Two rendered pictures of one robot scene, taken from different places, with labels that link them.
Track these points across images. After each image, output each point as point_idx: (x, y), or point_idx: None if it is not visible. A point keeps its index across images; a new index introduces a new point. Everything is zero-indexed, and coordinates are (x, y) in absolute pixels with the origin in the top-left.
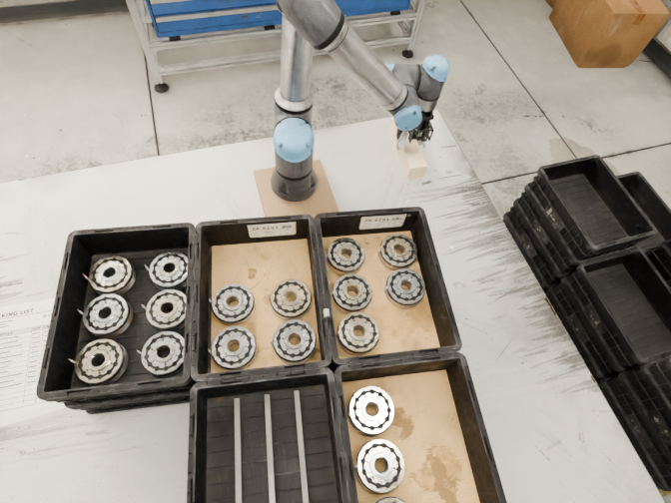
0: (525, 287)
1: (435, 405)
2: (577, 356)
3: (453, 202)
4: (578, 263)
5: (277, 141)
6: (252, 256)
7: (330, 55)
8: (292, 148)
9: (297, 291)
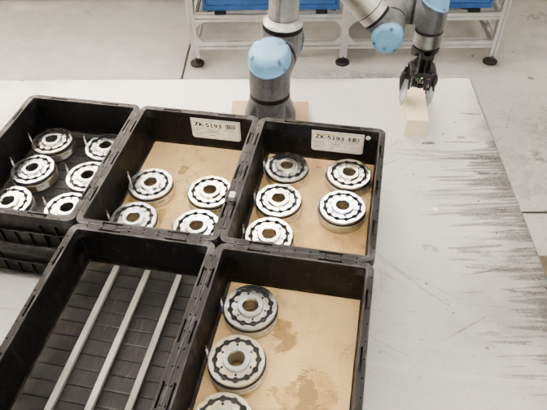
0: (522, 269)
1: (332, 330)
2: None
3: (455, 166)
4: None
5: (250, 54)
6: (190, 156)
7: None
8: (262, 61)
9: (218, 186)
